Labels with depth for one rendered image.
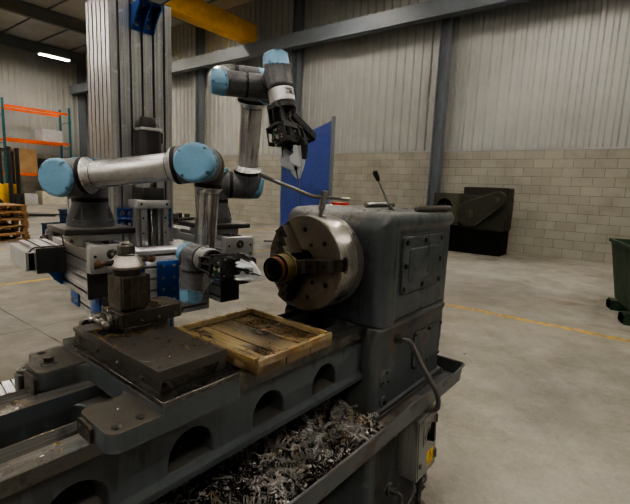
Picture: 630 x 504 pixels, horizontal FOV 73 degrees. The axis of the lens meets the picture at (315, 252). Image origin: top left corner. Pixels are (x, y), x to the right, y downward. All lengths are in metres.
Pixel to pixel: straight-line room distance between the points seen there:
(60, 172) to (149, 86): 0.62
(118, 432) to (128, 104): 1.34
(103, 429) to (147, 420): 0.07
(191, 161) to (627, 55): 10.65
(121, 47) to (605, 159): 10.16
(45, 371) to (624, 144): 10.86
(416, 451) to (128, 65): 1.87
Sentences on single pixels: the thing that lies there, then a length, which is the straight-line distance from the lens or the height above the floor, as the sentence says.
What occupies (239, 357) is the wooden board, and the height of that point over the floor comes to 0.89.
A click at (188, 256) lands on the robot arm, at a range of 1.38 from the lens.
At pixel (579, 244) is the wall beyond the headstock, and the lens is 11.09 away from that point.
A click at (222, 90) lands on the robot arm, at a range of 1.36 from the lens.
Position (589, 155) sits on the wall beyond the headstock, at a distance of 11.08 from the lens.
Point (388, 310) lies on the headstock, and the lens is 1.46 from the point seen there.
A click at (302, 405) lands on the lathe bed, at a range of 1.30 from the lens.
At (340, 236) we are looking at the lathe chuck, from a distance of 1.32.
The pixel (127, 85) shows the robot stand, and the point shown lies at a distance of 1.90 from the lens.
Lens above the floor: 1.33
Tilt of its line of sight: 9 degrees down
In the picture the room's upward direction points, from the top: 2 degrees clockwise
